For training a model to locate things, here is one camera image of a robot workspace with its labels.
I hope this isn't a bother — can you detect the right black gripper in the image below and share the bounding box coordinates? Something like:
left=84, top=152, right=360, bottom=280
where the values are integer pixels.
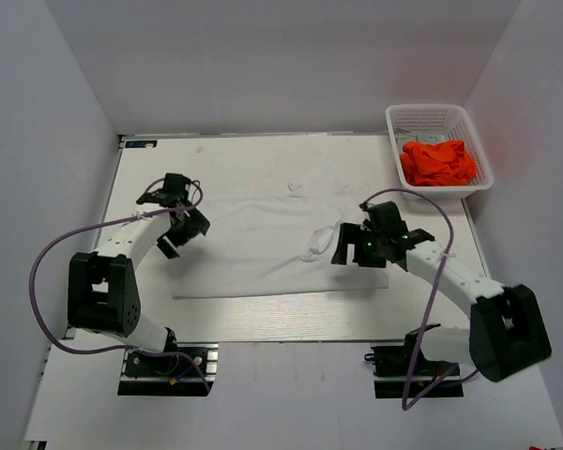
left=331, top=223, right=387, bottom=268

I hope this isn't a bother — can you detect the white t shirt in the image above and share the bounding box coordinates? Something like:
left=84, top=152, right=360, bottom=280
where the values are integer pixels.
left=172, top=166, right=388, bottom=300

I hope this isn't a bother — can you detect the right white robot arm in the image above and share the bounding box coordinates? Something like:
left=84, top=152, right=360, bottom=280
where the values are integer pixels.
left=331, top=202, right=552, bottom=383

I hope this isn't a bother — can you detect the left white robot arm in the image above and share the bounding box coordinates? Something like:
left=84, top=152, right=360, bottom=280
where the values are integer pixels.
left=68, top=173, right=210, bottom=374

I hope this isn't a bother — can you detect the blue table label sticker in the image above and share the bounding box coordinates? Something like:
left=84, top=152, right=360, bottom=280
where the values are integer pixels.
left=124, top=140, right=158, bottom=148

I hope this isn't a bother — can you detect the orange t shirt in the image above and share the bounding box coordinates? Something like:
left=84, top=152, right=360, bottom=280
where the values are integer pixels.
left=400, top=140, right=478, bottom=187

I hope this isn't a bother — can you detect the white plastic basket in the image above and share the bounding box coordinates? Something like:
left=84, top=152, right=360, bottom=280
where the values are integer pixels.
left=385, top=104, right=494, bottom=201

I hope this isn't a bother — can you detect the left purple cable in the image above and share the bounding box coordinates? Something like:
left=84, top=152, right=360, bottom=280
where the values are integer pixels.
left=29, top=180, right=212, bottom=395

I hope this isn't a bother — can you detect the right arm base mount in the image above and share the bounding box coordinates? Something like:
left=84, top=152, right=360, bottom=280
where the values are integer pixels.
left=363, top=344, right=464, bottom=400

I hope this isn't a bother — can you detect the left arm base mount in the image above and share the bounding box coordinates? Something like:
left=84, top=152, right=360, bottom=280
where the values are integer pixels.
left=117, top=343, right=219, bottom=398

